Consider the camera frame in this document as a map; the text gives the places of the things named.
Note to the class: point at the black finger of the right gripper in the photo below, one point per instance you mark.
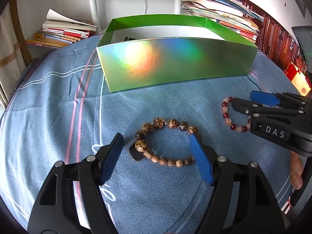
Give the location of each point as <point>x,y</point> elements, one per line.
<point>251,108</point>

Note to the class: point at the right stack of books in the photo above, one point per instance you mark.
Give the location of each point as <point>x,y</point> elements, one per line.
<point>228,13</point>

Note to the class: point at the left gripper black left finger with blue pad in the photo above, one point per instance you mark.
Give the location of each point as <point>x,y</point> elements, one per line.
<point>54,210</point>

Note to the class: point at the person's right hand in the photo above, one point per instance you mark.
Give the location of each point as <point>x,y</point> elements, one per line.
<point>296,169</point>

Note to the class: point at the stack of books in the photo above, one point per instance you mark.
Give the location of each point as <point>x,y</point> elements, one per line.
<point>59,31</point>
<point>228,13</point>

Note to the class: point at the blue striped bed sheet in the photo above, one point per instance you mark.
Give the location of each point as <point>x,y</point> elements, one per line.
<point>63,110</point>

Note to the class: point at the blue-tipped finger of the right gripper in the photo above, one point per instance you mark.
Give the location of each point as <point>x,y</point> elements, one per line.
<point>284,100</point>

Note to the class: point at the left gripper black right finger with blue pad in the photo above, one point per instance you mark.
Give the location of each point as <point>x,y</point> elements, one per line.
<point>244,199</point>

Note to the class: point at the beige curtain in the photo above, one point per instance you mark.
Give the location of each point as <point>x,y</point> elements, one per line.
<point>12,64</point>

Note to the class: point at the left stack of books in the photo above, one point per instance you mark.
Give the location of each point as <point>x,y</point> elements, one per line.
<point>59,31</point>

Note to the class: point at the red and yellow box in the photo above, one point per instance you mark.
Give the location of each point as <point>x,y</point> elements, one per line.
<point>298,79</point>

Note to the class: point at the carved red wooden headboard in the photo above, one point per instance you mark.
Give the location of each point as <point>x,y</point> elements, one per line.
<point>273,40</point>

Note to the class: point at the green cardboard box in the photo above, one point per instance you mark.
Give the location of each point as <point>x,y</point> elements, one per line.
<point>170,48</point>

